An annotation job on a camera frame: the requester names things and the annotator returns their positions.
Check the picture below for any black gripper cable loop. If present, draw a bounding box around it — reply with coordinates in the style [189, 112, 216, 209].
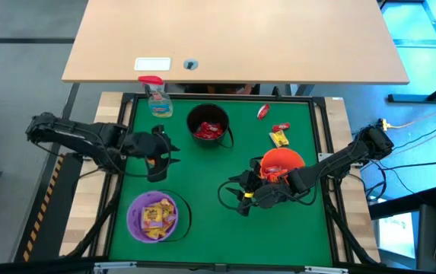
[216, 180, 243, 212]
[120, 131, 173, 180]

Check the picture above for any white rectangular desk plate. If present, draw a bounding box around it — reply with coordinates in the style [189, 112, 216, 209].
[133, 56, 172, 72]

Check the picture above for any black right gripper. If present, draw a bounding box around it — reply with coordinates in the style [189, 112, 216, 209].
[224, 158, 289, 217]

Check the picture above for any purple plastic bucket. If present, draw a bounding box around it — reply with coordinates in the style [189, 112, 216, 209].
[126, 189, 194, 244]

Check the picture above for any black aluminium rig frame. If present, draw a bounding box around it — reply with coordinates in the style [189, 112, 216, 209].
[88, 91, 355, 274]

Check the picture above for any beige floor cable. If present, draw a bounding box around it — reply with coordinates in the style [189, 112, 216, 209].
[387, 101, 436, 129]

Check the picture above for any silver metal bracket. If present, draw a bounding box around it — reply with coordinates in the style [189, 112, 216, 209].
[304, 265, 350, 274]
[94, 261, 138, 273]

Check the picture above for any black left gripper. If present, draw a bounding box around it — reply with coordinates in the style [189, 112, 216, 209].
[133, 124, 181, 183]

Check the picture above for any white floor box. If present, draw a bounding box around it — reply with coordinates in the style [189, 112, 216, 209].
[377, 211, 416, 260]

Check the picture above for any light wooden desk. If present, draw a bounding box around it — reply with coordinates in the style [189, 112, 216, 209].
[61, 0, 410, 85]

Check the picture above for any Windex spray bottle red trigger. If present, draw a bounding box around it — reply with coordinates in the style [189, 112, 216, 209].
[138, 75, 174, 119]

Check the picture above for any orange pumpkin face bucket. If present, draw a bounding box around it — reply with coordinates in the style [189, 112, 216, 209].
[250, 147, 307, 186]

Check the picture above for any black desk foot bar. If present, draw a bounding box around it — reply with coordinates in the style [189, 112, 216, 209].
[387, 74, 436, 104]

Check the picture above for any green table mat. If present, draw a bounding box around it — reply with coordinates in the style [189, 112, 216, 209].
[109, 97, 335, 266]

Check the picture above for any black pumpkin face bucket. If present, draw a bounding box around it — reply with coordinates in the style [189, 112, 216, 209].
[186, 103, 236, 150]

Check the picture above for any black yellow hazard strip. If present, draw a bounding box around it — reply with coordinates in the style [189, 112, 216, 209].
[22, 151, 66, 263]

